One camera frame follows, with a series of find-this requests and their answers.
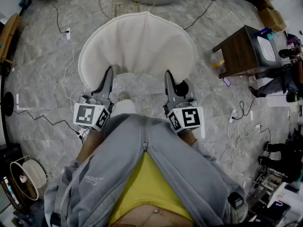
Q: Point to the black round floor base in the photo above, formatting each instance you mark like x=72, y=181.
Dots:
x=9, y=104

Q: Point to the white rounded tray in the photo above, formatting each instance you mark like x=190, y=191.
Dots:
x=266, y=48

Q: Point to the teal black device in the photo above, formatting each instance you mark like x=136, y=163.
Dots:
x=24, y=1

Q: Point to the person's right forearm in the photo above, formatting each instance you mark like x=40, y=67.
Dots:
x=189, y=137

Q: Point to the light wooden bench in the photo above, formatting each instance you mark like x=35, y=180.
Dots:
x=10, y=32

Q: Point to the dark wooden side table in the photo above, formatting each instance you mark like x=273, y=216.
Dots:
x=239, y=53

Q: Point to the black clip device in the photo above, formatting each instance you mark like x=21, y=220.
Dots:
x=236, y=200

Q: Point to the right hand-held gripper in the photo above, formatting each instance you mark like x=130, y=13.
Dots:
x=189, y=117

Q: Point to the person's left forearm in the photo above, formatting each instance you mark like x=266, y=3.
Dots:
x=92, y=143

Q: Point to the person's bare midriff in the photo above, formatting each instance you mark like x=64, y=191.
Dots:
x=151, y=217

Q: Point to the brown cardboard box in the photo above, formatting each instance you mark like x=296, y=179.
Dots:
x=264, y=1
x=272, y=19

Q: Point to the person's grey zip jacket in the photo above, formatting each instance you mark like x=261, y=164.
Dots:
x=113, y=174

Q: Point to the person's yellow shirt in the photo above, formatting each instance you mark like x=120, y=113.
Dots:
x=146, y=183

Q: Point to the person's white trousers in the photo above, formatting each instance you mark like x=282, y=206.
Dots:
x=124, y=107

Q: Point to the phone with purple screen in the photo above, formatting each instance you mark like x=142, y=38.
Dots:
x=226, y=81

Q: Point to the black box cabinet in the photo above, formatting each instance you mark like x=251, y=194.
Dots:
x=10, y=159

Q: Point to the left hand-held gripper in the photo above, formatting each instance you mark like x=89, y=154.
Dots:
x=87, y=115

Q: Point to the white cushion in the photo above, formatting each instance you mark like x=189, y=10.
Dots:
x=139, y=44

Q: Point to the white power strip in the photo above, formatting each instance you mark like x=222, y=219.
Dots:
x=232, y=116
x=67, y=33

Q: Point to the small yellow toy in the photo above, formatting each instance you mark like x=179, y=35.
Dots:
x=221, y=62
x=215, y=65

